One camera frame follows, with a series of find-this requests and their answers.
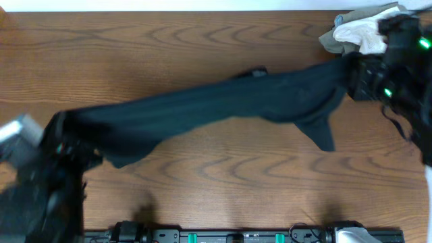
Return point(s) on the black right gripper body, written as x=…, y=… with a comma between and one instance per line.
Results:
x=374, y=84

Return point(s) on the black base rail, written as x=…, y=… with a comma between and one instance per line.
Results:
x=338, y=232

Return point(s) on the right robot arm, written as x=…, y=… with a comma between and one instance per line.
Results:
x=400, y=78

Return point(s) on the grey folded garment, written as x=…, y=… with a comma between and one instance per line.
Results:
x=335, y=47

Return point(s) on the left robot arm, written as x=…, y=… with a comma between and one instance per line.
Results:
x=45, y=202

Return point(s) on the black polo shirt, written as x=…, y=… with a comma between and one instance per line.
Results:
x=127, y=132

